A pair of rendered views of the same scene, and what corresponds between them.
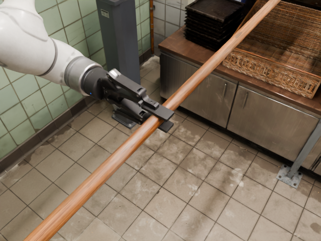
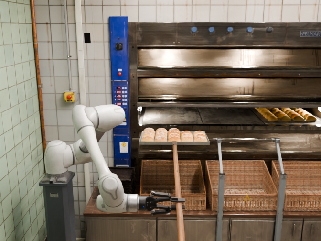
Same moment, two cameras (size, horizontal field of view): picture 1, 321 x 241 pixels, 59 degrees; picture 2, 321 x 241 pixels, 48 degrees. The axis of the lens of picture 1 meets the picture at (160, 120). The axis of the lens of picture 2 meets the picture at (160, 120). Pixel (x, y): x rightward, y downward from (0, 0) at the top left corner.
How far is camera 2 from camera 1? 1.44 m
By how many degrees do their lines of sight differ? 44
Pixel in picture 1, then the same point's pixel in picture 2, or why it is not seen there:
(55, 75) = (123, 204)
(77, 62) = (130, 195)
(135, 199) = not seen: outside the picture
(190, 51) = not seen: hidden behind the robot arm
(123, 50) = (69, 221)
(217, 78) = (139, 221)
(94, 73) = (142, 197)
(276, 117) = (190, 232)
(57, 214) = (181, 232)
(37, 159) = not seen: outside the picture
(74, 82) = (133, 204)
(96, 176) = (181, 221)
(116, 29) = (64, 204)
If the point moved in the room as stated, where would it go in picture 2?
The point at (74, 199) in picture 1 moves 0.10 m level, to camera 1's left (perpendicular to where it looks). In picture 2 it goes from (182, 227) to (163, 235)
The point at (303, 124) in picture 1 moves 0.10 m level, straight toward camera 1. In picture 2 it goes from (208, 228) to (209, 235)
